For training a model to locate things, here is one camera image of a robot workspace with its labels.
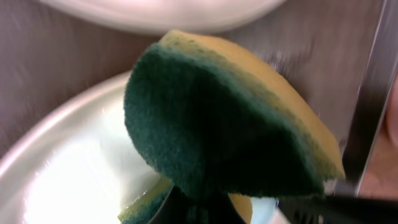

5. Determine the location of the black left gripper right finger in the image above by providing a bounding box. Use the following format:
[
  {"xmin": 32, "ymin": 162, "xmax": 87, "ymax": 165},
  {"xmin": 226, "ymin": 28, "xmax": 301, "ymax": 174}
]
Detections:
[{"xmin": 278, "ymin": 195, "xmax": 397, "ymax": 224}]

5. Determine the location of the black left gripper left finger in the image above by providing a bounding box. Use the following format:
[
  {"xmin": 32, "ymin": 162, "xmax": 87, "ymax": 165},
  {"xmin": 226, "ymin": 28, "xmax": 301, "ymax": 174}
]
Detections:
[{"xmin": 149, "ymin": 187, "xmax": 245, "ymax": 224}]

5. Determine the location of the teal and yellow sponge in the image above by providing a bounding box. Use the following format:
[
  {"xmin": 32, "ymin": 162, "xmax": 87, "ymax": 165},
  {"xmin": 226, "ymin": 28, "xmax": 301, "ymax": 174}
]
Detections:
[{"xmin": 124, "ymin": 30, "xmax": 345, "ymax": 217}]

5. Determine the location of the white plate blue stain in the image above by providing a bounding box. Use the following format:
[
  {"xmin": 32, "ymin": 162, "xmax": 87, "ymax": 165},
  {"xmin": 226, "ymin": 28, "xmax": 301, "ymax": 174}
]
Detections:
[{"xmin": 0, "ymin": 70, "xmax": 292, "ymax": 224}]

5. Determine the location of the plate with blue stain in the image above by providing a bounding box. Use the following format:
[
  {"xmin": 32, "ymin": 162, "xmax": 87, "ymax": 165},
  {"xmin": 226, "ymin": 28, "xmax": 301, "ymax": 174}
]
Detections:
[{"xmin": 40, "ymin": 0, "xmax": 285, "ymax": 34}]

